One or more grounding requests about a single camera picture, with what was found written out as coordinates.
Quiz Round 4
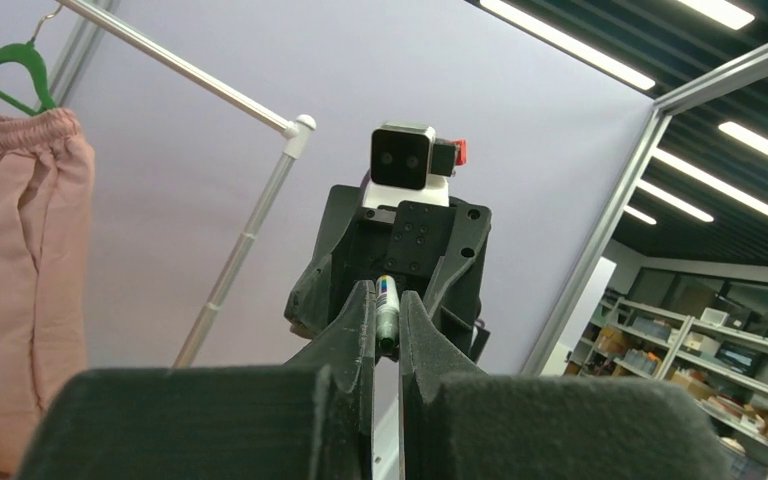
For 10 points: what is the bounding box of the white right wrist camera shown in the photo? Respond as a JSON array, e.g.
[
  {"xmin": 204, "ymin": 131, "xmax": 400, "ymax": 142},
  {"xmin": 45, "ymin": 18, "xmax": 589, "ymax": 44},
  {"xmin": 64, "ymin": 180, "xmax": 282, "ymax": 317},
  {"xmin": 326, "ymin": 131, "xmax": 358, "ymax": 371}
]
[{"xmin": 362, "ymin": 122, "xmax": 467, "ymax": 209}]

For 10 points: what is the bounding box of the green clothes hanger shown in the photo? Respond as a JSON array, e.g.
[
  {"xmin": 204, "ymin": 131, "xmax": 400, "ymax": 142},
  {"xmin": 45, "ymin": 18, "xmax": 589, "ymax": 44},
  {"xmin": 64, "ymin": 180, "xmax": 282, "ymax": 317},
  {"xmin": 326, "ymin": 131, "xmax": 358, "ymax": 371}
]
[{"xmin": 0, "ymin": 5, "xmax": 63, "ymax": 117}]

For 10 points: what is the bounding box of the metal storage shelf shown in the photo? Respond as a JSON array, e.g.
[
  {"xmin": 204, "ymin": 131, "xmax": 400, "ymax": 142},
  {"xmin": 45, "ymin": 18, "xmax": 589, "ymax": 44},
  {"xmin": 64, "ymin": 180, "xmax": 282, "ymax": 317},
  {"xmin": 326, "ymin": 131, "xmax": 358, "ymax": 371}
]
[{"xmin": 562, "ymin": 298, "xmax": 768, "ymax": 479}]

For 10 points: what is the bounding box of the pink cloth bag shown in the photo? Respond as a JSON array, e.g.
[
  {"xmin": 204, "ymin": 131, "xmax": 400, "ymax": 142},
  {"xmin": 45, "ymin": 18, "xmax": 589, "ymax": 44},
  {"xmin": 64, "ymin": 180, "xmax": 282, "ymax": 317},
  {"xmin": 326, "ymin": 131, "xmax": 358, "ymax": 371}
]
[{"xmin": 0, "ymin": 108, "xmax": 95, "ymax": 479}]

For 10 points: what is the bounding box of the green whiteboard marker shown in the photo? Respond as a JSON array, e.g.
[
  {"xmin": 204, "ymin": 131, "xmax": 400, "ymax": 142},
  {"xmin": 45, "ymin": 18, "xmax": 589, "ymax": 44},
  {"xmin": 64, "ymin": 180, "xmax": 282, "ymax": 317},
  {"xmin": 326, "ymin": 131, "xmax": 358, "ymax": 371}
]
[{"xmin": 375, "ymin": 275, "xmax": 400, "ymax": 356}]

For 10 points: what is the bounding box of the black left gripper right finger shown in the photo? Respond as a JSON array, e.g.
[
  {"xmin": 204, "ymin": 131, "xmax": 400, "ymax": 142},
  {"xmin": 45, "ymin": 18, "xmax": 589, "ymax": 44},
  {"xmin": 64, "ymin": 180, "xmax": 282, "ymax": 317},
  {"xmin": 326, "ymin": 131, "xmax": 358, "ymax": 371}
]
[{"xmin": 400, "ymin": 291, "xmax": 730, "ymax": 479}]

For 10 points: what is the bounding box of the white clothes rack frame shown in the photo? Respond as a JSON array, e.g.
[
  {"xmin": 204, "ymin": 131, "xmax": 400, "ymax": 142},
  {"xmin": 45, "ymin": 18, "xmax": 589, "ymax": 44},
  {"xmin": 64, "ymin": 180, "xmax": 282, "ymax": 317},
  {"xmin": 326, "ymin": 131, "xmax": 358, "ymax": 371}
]
[{"xmin": 72, "ymin": 1, "xmax": 304, "ymax": 366}]

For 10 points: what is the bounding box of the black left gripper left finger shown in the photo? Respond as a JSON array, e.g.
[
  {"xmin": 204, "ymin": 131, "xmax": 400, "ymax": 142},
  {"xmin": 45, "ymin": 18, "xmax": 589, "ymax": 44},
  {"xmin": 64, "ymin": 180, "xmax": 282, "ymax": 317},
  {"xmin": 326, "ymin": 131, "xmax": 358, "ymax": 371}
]
[{"xmin": 17, "ymin": 281, "xmax": 375, "ymax": 480}]

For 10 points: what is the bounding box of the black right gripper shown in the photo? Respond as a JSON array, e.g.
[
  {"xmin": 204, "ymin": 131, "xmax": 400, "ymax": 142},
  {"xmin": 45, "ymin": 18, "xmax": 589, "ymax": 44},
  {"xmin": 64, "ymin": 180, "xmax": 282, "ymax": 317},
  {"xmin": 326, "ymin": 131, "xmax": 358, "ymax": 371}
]
[{"xmin": 284, "ymin": 185, "xmax": 492, "ymax": 361}]

